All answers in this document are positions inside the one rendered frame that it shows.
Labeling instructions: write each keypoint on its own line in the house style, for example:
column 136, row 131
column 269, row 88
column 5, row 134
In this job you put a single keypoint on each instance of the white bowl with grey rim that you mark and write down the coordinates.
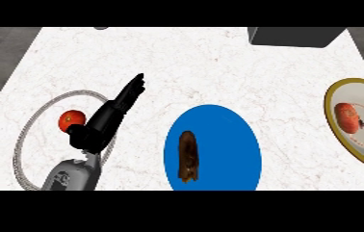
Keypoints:
column 29, row 126

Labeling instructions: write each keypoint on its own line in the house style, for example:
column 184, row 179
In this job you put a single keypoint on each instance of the red tomato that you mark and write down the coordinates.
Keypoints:
column 70, row 119

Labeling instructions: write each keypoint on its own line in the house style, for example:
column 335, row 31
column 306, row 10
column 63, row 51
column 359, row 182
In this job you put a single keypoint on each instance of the dark grey appliance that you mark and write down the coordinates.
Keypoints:
column 294, row 36

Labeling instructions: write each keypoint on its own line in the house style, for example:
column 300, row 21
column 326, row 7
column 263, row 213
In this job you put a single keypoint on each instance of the white plate with gold rim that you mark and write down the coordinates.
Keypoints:
column 349, row 96

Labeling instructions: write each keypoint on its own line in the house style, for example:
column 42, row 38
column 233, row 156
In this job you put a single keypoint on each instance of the orange-red vegetable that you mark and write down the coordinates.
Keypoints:
column 347, row 117

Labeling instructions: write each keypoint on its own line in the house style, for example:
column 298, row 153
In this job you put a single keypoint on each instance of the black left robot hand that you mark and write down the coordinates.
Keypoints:
column 102, row 122

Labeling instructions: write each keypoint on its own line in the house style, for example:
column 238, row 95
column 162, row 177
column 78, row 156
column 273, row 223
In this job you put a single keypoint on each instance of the brown squash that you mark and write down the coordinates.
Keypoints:
column 189, row 157

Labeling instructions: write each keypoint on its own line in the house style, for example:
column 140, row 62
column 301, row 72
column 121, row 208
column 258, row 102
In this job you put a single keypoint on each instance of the blue plate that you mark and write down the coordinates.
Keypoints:
column 223, row 139

